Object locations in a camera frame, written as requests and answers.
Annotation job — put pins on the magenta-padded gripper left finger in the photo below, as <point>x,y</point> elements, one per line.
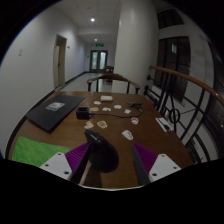
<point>56,162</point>

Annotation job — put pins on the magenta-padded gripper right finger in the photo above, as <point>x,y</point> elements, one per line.
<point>161,165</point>

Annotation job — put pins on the black vertical computer mouse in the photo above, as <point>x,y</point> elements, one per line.
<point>102,153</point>

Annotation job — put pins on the green mouse pad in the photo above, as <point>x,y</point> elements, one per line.
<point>33,150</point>

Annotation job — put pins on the white rectangular card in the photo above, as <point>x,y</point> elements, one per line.
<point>163,124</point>

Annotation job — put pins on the tan sticker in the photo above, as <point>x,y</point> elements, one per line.
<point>102,124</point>
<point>94,109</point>
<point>89,125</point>

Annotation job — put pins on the black closed laptop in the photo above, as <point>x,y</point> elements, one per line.
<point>50,111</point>

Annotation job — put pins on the red and white sticker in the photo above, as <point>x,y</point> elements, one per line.
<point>134,120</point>

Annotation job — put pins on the small black box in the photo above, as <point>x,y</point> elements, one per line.
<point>82,112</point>

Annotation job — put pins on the bunch of dark keys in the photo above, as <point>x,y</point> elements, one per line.
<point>136,106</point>

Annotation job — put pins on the small white box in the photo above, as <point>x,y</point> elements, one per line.
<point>106,98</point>

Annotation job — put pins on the wood-topped black metal railing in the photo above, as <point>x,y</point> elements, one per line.
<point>186,80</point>

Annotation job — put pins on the tall dark window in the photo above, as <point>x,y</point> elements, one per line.
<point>173,66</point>

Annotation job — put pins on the wooden armchair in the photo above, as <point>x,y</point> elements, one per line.
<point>113,77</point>

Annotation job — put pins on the corridor side door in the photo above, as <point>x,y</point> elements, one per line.
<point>60,61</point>

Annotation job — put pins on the distant wooden furniture group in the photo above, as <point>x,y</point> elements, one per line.
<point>108,69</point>

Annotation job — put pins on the glass double door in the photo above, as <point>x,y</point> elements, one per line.
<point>98,60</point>

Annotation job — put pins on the green exit sign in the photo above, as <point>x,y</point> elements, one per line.
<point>99,44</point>

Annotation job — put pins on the round ceiling light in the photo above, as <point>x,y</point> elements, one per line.
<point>96,39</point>
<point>92,19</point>

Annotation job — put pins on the small dark transom window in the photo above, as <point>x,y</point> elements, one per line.
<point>170,18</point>

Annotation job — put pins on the white wall switch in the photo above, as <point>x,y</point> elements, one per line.
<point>20,52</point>

